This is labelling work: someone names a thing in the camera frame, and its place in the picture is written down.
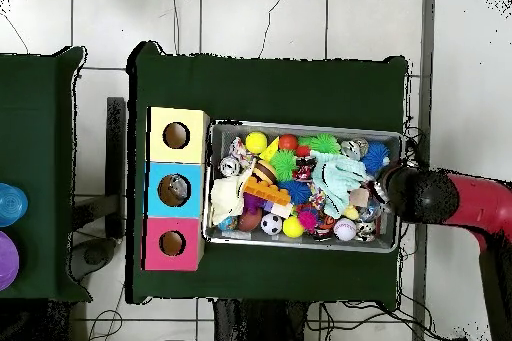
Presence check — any dark green tablecloth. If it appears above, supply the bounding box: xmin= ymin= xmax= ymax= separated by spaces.
xmin=125 ymin=40 xmax=409 ymax=310
xmin=0 ymin=45 xmax=92 ymax=303

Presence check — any orange toy building block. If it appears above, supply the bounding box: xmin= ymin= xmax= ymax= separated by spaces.
xmin=242 ymin=174 xmax=292 ymax=206

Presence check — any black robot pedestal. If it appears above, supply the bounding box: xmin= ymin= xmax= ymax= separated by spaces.
xmin=211 ymin=298 xmax=321 ymax=341

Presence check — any yellow ball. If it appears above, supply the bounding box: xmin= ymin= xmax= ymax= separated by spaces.
xmin=244 ymin=131 xmax=268 ymax=155

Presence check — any mint green cloth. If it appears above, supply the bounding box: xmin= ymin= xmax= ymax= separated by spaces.
xmin=309 ymin=149 xmax=368 ymax=220

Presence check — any toy hamburger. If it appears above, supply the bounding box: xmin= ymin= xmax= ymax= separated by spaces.
xmin=252 ymin=159 xmax=278 ymax=186

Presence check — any blue plastic lid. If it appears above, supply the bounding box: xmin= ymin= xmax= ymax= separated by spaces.
xmin=0 ymin=182 xmax=29 ymax=227

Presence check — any cream cloth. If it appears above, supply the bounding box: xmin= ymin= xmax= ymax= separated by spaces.
xmin=210 ymin=160 xmax=255 ymax=227

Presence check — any crushed clear plastic bottle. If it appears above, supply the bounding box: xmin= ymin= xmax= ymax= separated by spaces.
xmin=357 ymin=201 xmax=383 ymax=223
xmin=167 ymin=175 xmax=190 ymax=200

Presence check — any large blue spiky ball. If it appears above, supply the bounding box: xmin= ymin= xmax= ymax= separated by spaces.
xmin=360 ymin=140 xmax=391 ymax=177

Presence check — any small soccer ball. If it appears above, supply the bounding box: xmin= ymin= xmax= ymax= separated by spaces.
xmin=260 ymin=212 xmax=284 ymax=236

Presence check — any thin black cable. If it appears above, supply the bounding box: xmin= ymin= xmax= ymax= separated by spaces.
xmin=86 ymin=284 xmax=124 ymax=341

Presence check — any purple plastic lid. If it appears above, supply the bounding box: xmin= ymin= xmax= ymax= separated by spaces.
xmin=0 ymin=230 xmax=20 ymax=292

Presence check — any shallow mesh bin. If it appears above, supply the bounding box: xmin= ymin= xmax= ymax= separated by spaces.
xmin=201 ymin=118 xmax=405 ymax=254

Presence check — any green spiky ball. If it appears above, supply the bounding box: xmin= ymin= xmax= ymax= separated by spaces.
xmin=269 ymin=149 xmax=298 ymax=182

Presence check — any white baseball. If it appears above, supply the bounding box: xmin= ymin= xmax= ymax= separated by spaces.
xmin=332 ymin=217 xmax=358 ymax=242

